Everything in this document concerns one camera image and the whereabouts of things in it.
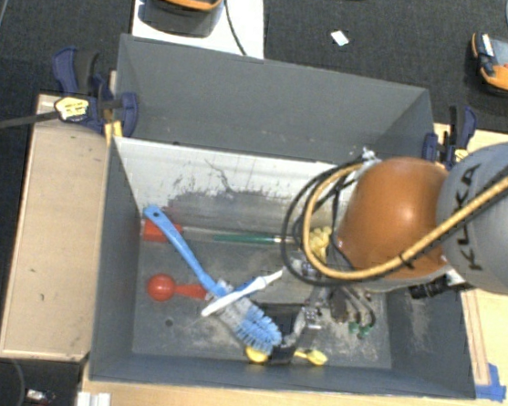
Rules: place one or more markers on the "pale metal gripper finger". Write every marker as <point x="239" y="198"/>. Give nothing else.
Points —
<point x="295" y="329"/>
<point x="312" y="331"/>

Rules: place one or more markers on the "yellow and black toy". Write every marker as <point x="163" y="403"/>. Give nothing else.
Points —
<point x="257" y="355"/>

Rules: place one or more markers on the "white toothbrush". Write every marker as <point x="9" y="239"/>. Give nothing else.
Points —
<point x="243" y="290"/>

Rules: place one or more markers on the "yellow toy corn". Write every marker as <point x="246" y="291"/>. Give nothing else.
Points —
<point x="319" y="240"/>

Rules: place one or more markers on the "green stick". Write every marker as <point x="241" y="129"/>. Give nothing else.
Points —
<point x="240" y="238"/>

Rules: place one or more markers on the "blue dish brush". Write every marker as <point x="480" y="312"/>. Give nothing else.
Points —
<point x="191" y="261"/>

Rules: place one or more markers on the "red block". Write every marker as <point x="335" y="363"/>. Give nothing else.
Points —
<point x="155" y="231"/>

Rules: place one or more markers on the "grey metal bin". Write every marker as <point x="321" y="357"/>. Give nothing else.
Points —
<point x="247" y="105"/>

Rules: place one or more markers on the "pale wood board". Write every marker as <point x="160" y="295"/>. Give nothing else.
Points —
<point x="57" y="237"/>

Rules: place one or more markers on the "black cylinder on white bracket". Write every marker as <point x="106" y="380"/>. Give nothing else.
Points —
<point x="427" y="290"/>

